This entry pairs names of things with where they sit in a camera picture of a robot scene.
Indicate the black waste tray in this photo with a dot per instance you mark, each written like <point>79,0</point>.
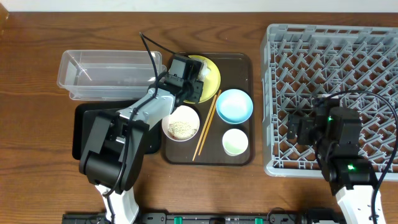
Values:
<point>85,115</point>

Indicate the dark brown serving tray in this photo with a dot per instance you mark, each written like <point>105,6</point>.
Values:
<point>236,73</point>

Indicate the small white green cup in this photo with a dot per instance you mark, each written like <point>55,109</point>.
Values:
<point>235,142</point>

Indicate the yellow plate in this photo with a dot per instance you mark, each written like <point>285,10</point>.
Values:
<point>212,81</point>

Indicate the left wooden chopstick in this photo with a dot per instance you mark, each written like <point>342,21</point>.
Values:
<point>201,134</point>

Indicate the light blue bowl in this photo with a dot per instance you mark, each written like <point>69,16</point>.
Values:
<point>234,106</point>

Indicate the wooden chopstick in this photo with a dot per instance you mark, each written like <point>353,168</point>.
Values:
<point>201,134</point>
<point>210,123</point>

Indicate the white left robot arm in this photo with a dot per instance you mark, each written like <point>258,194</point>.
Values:
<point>113,154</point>

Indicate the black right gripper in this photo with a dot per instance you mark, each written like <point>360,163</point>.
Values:
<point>294,127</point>

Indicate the white bowl with rice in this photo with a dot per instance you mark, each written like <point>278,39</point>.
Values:
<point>182,124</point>

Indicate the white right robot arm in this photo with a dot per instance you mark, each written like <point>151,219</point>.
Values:
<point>352,179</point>

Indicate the grey dishwasher rack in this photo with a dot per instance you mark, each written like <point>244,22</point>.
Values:
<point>307,69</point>

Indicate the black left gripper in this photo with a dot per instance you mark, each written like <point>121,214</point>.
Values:
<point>195,90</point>

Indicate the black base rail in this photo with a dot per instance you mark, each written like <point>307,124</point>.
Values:
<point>276,215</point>

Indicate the clear plastic bin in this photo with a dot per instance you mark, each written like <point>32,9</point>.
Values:
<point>108,75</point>

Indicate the right wooden chopstick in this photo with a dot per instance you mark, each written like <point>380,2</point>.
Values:
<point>210,123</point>

